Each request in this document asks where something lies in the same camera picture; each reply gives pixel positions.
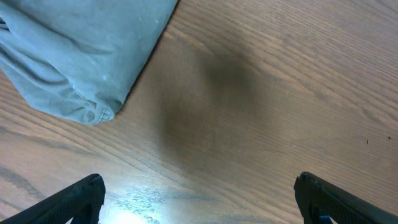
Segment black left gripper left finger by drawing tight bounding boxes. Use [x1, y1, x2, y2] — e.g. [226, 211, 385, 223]
[1, 174, 106, 224]

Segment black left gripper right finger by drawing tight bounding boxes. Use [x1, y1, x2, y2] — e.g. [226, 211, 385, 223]
[294, 172, 397, 224]

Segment folded grey shorts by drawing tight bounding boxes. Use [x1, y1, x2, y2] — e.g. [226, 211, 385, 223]
[1, 0, 177, 125]

